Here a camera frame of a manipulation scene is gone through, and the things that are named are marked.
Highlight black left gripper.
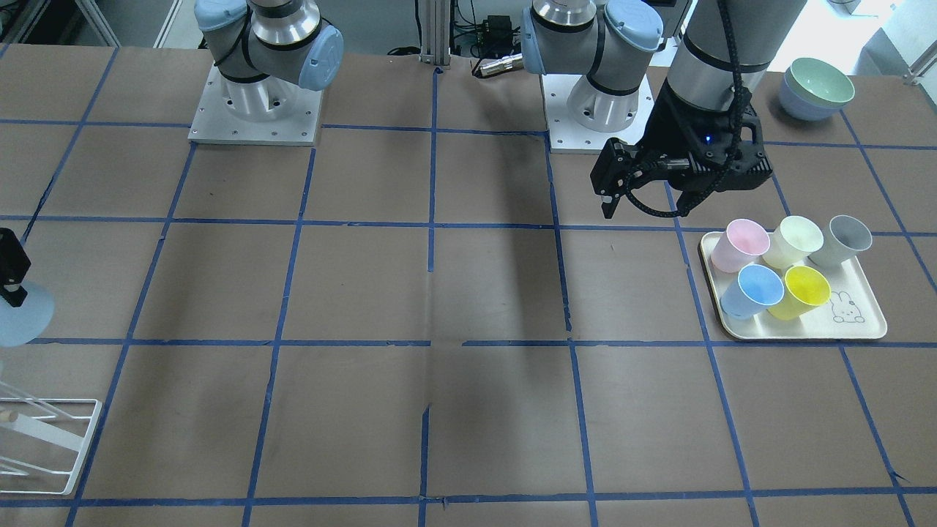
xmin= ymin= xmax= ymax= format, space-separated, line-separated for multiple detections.
xmin=590 ymin=79 xmax=754 ymax=219

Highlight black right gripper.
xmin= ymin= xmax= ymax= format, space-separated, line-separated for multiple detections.
xmin=1 ymin=228 xmax=32 ymax=308

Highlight light blue cup front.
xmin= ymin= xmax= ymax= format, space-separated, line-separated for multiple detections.
xmin=1 ymin=281 xmax=56 ymax=348

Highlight light blue cup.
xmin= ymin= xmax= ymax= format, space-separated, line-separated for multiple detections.
xmin=720 ymin=263 xmax=785 ymax=320
xmin=1 ymin=281 xmax=56 ymax=348

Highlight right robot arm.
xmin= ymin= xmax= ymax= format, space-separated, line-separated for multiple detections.
xmin=187 ymin=1 xmax=344 ymax=148

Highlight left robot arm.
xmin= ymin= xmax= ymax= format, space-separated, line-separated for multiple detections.
xmin=520 ymin=1 xmax=804 ymax=219

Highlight pink cup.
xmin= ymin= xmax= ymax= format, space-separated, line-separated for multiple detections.
xmin=710 ymin=219 xmax=770 ymax=273

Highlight light blue cup rear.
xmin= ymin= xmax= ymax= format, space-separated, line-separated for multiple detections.
xmin=720 ymin=263 xmax=785 ymax=320

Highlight cream white cup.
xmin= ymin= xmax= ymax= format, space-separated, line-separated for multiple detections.
xmin=761 ymin=214 xmax=824 ymax=269

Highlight yellow cup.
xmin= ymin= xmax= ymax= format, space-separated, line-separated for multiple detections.
xmin=767 ymin=266 xmax=832 ymax=321

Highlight grey cup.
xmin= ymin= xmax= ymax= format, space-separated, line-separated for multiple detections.
xmin=807 ymin=214 xmax=873 ymax=268

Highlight green and blue bowl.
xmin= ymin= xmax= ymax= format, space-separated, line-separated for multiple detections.
xmin=779 ymin=57 xmax=856 ymax=122

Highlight beige plastic tray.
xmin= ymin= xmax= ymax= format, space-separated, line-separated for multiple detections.
xmin=698 ymin=231 xmax=888 ymax=340

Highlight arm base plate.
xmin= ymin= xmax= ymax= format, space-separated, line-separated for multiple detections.
xmin=188 ymin=67 xmax=324 ymax=147
xmin=541 ymin=75 xmax=654 ymax=154

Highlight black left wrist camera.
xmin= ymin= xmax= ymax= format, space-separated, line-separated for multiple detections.
xmin=667 ymin=109 xmax=773 ymax=209

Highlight white wire cup rack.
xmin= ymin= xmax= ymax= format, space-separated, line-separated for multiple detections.
xmin=1 ymin=381 xmax=102 ymax=498

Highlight aluminium frame post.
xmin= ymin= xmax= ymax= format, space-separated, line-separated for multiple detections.
xmin=417 ymin=0 xmax=454 ymax=70

